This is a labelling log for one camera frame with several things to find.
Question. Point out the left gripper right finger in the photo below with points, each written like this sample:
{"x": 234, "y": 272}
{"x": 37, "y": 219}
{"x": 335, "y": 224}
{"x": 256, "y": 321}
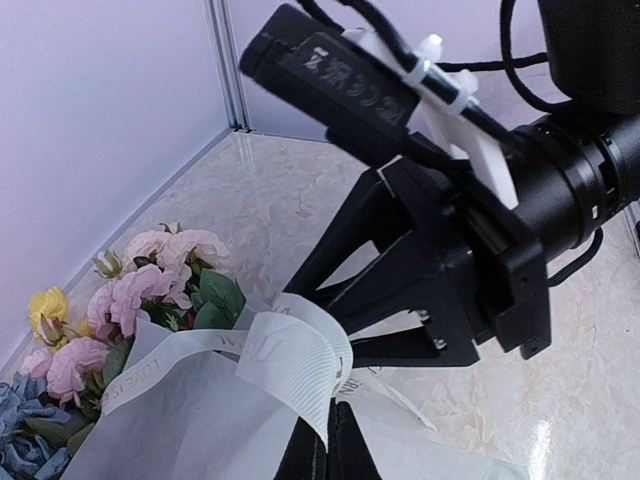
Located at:
{"x": 348, "y": 456}

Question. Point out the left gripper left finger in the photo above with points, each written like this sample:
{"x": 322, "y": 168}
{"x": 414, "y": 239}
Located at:
{"x": 305, "y": 457}

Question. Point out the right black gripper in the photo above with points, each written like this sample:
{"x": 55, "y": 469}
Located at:
{"x": 424, "y": 234}

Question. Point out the cream ribbon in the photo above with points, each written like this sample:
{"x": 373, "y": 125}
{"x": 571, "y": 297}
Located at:
{"x": 296, "y": 352}

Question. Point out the blue hydrangea fake flower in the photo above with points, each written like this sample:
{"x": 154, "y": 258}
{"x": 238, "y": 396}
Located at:
{"x": 38, "y": 437}

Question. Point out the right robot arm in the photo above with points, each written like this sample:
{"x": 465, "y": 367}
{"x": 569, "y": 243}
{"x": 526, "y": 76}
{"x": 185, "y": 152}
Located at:
{"x": 574, "y": 169}

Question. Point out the right aluminium frame post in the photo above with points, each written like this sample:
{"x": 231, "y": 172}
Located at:
{"x": 224, "y": 47}

